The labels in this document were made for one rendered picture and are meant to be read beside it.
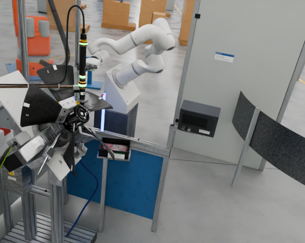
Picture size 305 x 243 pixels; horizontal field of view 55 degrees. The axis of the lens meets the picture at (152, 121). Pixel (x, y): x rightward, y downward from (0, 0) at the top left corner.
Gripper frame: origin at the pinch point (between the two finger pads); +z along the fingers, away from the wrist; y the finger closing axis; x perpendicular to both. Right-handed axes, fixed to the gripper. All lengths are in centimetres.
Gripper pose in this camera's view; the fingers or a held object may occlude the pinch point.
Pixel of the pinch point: (82, 67)
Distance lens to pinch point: 179.9
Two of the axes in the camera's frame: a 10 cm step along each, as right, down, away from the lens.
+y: -9.6, -2.3, 1.8
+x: 1.3, -8.9, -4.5
